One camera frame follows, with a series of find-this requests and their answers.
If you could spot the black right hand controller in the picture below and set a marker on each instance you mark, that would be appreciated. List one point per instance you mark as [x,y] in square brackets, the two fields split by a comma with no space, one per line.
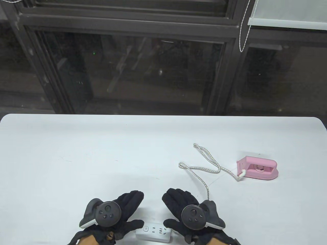
[194,216]

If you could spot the white roller blind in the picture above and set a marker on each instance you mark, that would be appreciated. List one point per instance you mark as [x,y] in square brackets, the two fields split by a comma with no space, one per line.
[288,11]

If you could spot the dark metal window frame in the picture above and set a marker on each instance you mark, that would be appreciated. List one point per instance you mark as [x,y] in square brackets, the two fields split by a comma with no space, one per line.
[127,28]

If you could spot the person's left hand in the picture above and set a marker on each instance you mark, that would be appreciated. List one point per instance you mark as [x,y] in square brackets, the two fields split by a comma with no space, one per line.
[129,202]

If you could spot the black hand controller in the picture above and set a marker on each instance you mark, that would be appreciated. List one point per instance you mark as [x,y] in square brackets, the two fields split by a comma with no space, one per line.
[194,216]
[108,213]

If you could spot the black left hand controller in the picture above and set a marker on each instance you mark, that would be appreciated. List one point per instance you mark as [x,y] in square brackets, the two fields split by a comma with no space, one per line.
[108,213]

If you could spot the pink electric iron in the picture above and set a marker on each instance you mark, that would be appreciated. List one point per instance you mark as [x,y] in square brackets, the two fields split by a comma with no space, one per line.
[265,163]

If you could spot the person's right forearm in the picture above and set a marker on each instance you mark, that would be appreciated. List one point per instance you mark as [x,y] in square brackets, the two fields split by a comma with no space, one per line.
[217,242]

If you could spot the person's left forearm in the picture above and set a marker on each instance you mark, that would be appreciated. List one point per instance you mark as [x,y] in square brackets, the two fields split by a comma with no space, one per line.
[95,239]

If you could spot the white power strip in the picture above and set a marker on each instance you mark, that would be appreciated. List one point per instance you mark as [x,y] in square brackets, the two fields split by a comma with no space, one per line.
[153,233]

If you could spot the person's right hand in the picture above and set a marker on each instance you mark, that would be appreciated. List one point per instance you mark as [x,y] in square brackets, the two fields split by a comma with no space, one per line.
[176,202]

